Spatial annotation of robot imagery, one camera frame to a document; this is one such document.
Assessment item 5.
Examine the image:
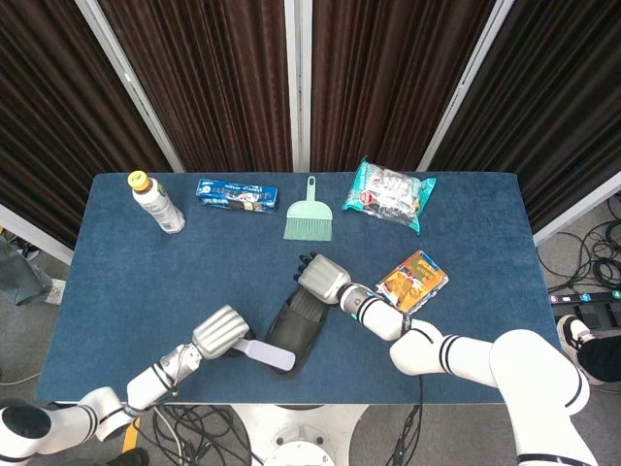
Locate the black power strip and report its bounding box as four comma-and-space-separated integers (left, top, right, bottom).
547, 289, 621, 307

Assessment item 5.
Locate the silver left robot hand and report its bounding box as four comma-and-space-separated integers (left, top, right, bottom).
192, 304, 258, 361

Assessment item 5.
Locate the black rubber slipper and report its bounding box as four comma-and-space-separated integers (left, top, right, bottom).
264, 285, 331, 378

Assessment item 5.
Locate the white screen frame post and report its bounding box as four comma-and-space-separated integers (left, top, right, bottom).
415, 0, 516, 172
283, 0, 312, 174
74, 0, 185, 174

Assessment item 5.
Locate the mint green mini broom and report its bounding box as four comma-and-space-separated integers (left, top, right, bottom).
282, 176, 334, 243

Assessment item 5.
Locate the white screen frame rail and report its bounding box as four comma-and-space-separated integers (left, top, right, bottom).
0, 203, 75, 266
532, 183, 621, 247

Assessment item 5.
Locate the yellow blue crumpled snack pack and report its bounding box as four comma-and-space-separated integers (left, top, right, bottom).
376, 250, 449, 316

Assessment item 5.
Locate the yellow floor tape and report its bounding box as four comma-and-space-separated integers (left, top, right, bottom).
122, 416, 146, 453

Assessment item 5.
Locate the teal clear snack bag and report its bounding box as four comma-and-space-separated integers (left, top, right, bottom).
341, 155, 438, 237

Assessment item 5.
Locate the black floor cable bundle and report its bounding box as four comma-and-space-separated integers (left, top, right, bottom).
135, 402, 253, 466
536, 191, 621, 292

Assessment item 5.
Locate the drink bottle with yellow cap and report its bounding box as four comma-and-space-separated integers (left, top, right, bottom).
127, 170, 186, 235

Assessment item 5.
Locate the white pedestal base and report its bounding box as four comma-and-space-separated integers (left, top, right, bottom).
232, 403, 370, 466

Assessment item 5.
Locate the grey trouser leg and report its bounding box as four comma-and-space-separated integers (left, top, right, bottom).
0, 237, 52, 307

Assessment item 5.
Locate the blue cookie box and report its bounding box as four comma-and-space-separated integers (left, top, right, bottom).
195, 178, 280, 215

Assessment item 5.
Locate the brown pleated curtain panel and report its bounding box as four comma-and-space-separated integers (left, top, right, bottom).
310, 0, 499, 172
429, 0, 621, 234
0, 0, 174, 249
96, 0, 295, 174

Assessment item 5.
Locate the black trouser leg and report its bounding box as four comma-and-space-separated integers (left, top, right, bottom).
576, 333, 621, 385

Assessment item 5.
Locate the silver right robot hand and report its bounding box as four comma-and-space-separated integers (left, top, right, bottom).
292, 250, 352, 307

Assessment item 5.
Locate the blue table cloth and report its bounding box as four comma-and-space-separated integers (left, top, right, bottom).
37, 172, 567, 405

